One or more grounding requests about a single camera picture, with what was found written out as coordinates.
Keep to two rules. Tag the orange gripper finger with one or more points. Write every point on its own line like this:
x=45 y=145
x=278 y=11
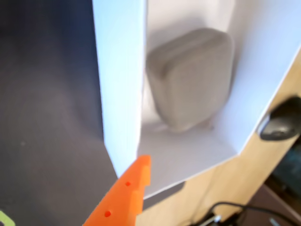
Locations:
x=122 y=200

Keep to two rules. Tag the white cardboard box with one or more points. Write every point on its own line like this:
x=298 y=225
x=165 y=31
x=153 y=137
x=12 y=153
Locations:
x=120 y=70

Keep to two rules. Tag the grey rounded square usb block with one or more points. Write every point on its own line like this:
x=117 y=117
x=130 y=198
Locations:
x=192 y=82

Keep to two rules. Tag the dark mat with WOWROBO print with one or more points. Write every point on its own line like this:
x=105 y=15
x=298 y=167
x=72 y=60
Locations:
x=47 y=106

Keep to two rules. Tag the black computer mouse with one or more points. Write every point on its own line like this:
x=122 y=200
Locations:
x=279 y=122

